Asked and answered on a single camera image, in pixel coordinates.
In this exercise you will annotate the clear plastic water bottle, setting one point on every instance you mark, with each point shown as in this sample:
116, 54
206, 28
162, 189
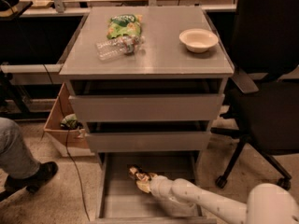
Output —
119, 46

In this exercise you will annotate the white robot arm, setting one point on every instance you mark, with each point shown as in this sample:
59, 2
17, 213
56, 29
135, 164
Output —
266, 204

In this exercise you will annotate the grey middle drawer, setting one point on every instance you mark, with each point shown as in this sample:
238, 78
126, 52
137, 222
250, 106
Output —
147, 136

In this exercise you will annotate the green chip bag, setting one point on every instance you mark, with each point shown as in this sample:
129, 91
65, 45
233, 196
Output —
124, 24

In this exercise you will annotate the person leg in jeans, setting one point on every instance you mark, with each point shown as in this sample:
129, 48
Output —
15, 157

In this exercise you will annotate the black office chair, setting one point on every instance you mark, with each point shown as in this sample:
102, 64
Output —
264, 47

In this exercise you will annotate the green bag in box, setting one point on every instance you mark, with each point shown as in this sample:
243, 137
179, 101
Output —
70, 122

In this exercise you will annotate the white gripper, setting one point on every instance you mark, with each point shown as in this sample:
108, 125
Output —
158, 186

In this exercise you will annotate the white bowl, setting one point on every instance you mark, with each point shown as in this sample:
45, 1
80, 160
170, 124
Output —
198, 40

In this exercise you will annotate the black shoe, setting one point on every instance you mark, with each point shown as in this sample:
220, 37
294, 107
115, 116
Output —
44, 174

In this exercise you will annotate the grey drawer cabinet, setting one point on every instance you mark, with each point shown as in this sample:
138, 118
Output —
162, 56

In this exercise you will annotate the grey open bottom drawer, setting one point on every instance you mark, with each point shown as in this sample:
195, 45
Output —
122, 202

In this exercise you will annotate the grey top drawer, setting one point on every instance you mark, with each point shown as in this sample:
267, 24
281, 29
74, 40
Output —
124, 100

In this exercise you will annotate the cardboard box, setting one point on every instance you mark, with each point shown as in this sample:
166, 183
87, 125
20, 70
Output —
68, 139

